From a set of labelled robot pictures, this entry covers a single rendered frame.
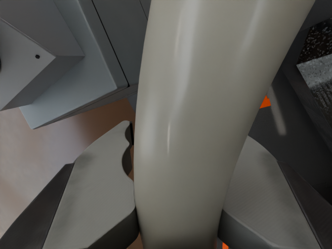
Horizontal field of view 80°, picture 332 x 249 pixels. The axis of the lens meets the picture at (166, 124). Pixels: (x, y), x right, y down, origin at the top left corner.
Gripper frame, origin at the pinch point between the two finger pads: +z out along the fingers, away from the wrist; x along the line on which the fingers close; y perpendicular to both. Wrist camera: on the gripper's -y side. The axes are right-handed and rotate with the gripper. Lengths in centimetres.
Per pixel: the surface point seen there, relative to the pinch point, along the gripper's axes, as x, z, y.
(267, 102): 58, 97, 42
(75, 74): -26, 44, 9
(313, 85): 43, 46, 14
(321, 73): 43, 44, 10
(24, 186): -167, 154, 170
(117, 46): -15, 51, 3
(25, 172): -159, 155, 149
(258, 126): 56, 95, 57
